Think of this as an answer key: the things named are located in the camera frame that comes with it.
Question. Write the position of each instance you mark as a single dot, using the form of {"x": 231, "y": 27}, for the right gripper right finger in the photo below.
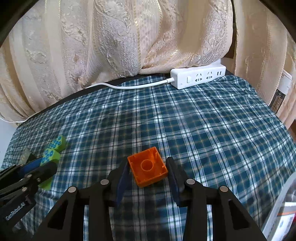
{"x": 230, "y": 220}

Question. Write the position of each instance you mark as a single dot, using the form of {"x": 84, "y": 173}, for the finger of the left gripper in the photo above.
{"x": 20, "y": 171}
{"x": 37, "y": 174}

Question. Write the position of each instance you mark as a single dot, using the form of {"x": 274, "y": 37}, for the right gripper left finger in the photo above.
{"x": 65, "y": 221}

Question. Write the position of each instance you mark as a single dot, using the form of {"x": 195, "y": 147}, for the green blue-dotted block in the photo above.
{"x": 58, "y": 144}
{"x": 49, "y": 164}

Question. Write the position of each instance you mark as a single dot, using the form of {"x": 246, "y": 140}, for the white medicine box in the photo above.
{"x": 283, "y": 221}

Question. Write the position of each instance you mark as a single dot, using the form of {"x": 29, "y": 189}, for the orange toy brick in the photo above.
{"x": 147, "y": 167}

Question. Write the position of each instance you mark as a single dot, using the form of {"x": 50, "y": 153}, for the dark green printed box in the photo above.
{"x": 26, "y": 157}

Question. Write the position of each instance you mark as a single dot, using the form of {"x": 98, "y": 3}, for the clear plastic bowl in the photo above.
{"x": 287, "y": 194}

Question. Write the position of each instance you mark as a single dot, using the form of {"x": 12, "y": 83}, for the blue plaid tablecloth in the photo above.
{"x": 221, "y": 132}

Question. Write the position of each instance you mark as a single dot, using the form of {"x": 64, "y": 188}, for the cream patterned curtain left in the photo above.
{"x": 60, "y": 47}

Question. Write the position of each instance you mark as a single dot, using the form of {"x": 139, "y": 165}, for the white power strip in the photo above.
{"x": 191, "y": 76}

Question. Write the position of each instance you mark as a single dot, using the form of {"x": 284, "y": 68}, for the white tower heater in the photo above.
{"x": 281, "y": 92}

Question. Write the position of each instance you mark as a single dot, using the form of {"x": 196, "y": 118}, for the cream curtain right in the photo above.
{"x": 263, "y": 51}

